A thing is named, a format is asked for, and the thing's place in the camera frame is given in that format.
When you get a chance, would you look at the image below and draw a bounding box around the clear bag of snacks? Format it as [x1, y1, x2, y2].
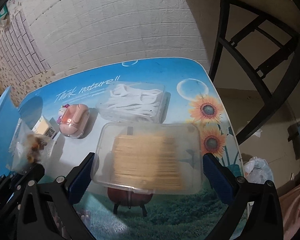
[9, 119, 55, 173]

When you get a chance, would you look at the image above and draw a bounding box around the small yellow white box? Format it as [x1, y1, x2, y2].
[32, 115, 57, 139]

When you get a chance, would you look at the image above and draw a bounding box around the hello kitty figurine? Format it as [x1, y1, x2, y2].
[56, 104, 70, 124]

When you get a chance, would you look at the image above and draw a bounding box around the pink earbud case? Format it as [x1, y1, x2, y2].
[58, 104, 90, 139]

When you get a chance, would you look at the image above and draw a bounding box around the clear box of toothpicks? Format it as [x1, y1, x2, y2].
[91, 122, 203, 195]

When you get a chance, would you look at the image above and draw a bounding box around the clear box of floss picks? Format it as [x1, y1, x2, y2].
[96, 81, 171, 124]

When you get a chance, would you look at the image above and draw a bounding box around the crumpled plastic bag on floor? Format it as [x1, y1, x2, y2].
[243, 157, 274, 184]

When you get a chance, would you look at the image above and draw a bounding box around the light blue plastic basin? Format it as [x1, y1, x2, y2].
[0, 87, 20, 176]

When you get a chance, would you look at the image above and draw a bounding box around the printed folding table top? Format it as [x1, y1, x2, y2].
[0, 57, 242, 239]

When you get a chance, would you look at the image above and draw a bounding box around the green tissue pack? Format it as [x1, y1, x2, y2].
[0, 5, 8, 20]

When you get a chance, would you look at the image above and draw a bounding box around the black framed side table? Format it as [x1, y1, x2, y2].
[179, 0, 300, 145]

